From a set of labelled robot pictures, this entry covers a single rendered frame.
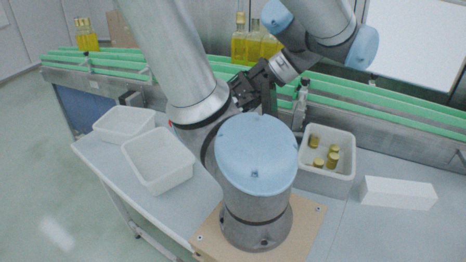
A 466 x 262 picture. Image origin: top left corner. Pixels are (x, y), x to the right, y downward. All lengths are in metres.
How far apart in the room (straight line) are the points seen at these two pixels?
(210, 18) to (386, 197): 0.99
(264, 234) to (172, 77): 0.30
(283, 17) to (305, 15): 0.13
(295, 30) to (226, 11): 0.67
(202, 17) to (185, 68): 0.82
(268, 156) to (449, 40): 0.86
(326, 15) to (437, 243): 0.67
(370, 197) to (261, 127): 0.46
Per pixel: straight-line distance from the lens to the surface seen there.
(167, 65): 0.32
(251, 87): 0.55
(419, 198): 0.77
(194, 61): 0.33
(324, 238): 0.62
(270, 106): 0.54
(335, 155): 0.73
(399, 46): 0.97
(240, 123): 0.33
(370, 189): 0.69
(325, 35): 0.33
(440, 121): 0.94
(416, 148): 0.95
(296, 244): 0.48
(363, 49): 0.36
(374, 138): 0.89
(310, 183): 0.67
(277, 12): 0.44
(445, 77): 1.06
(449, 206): 0.92
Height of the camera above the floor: 1.27
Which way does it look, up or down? 36 degrees down
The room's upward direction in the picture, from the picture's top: straight up
